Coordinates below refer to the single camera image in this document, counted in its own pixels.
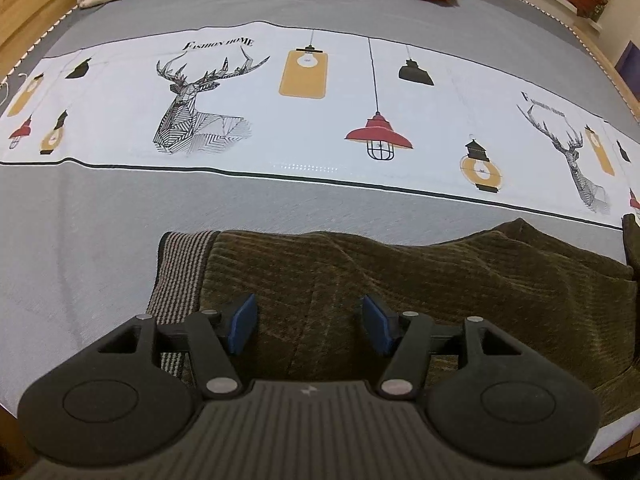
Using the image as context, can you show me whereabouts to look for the wooden bed frame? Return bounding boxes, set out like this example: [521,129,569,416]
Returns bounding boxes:
[0,0,640,480]

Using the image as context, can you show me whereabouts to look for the brown corduroy pants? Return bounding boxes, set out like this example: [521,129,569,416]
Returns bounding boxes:
[148,216,639,424]

